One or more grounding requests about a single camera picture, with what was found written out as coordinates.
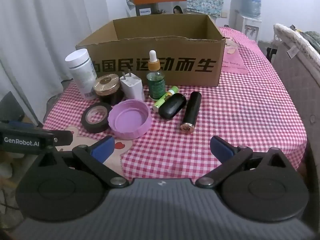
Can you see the gold lid cream jar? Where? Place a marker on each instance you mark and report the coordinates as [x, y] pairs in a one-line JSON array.
[[107, 83]]

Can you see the black tape roll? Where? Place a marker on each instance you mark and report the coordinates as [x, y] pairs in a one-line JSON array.
[[95, 129]]

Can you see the black oval case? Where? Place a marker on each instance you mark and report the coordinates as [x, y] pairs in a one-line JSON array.
[[171, 106]]

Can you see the white curtain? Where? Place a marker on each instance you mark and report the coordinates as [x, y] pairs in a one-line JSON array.
[[37, 30]]

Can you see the white charger plug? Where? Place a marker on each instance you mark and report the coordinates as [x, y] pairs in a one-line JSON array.
[[131, 87]]

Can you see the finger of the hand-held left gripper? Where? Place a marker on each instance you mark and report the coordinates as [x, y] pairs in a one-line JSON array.
[[62, 137]]

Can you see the purple plastic lid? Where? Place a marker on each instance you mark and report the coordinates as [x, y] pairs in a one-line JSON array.
[[130, 117]]

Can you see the grey bed base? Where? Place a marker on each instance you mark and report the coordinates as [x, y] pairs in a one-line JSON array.
[[295, 100]]

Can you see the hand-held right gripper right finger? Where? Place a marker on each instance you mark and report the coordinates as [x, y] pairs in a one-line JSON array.
[[220, 147]]

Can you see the brown cardboard box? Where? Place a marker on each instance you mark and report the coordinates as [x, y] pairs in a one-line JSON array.
[[175, 55]]

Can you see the white fleece blanket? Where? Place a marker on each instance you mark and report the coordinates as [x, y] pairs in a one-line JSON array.
[[292, 42]]

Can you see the green dropper bottle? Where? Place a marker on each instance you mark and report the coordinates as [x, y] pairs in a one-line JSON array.
[[155, 82]]

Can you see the printed appliance box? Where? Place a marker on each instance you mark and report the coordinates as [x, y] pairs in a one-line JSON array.
[[145, 11]]

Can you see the blue water jug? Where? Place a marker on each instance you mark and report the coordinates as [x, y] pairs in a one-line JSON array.
[[251, 2]]

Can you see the black bag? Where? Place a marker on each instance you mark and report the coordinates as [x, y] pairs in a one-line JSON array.
[[272, 53]]

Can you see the white water dispenser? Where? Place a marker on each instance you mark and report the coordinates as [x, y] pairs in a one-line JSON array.
[[246, 26]]

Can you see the pink checkered tablecloth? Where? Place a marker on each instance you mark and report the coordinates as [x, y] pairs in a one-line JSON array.
[[237, 105]]

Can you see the black cylinder tube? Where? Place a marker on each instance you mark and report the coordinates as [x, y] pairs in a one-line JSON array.
[[191, 110]]

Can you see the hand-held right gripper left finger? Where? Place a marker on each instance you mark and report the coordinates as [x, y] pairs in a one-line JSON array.
[[102, 148]]

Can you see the wall socket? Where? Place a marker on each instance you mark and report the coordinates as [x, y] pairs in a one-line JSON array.
[[225, 14]]

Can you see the green lip balm tube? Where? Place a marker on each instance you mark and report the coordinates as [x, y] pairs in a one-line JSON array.
[[162, 100]]

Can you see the white pill bottle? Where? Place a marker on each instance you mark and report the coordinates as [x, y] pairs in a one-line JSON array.
[[81, 72]]

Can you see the grey green blanket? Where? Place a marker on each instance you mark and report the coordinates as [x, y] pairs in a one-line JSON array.
[[311, 38]]

